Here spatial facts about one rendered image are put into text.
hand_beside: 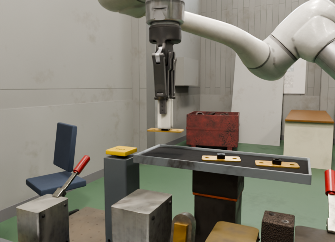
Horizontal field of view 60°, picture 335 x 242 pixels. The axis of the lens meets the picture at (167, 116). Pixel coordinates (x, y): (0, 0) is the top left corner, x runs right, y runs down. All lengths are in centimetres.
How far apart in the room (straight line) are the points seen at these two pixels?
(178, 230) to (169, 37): 40
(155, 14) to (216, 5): 757
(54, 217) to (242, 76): 680
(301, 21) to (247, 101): 612
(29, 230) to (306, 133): 482
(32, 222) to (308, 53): 92
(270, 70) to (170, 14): 52
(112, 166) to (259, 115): 639
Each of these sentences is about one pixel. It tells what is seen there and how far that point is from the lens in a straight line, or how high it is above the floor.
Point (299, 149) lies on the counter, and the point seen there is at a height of 29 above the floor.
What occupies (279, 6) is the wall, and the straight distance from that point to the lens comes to 789.
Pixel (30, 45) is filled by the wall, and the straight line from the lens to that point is 347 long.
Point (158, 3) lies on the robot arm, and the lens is 67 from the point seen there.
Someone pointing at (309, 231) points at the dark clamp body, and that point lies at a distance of 57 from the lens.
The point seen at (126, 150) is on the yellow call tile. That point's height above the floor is 116.
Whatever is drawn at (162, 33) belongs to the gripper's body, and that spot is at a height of 144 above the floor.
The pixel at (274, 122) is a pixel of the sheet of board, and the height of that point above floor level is 50.
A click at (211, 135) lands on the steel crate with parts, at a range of 593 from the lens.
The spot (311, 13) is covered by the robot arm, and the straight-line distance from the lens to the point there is 108.
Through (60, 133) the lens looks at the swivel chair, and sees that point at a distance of 308.
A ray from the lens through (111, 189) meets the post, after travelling 78.
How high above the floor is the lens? 132
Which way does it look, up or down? 6 degrees down
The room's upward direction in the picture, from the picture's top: straight up
